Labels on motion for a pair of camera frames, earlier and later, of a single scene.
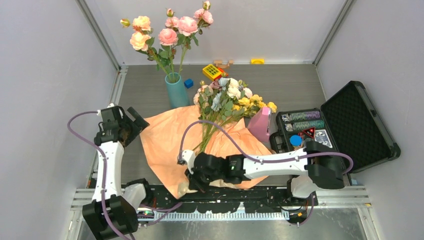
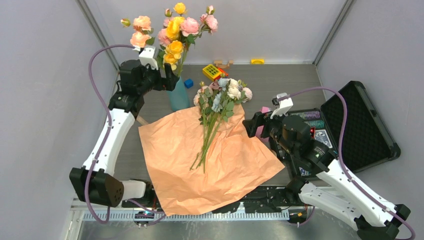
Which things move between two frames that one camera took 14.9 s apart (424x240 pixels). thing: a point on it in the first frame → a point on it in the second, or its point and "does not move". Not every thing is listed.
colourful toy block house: (213, 72) does not move
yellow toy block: (257, 61) does not move
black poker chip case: (347, 122) does not move
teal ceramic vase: (178, 97) does not move
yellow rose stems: (251, 105) → (174, 50)
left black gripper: (138, 125) → (166, 83)
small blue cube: (188, 83) does not move
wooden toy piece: (219, 63) does not move
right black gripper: (194, 181) → (259, 119)
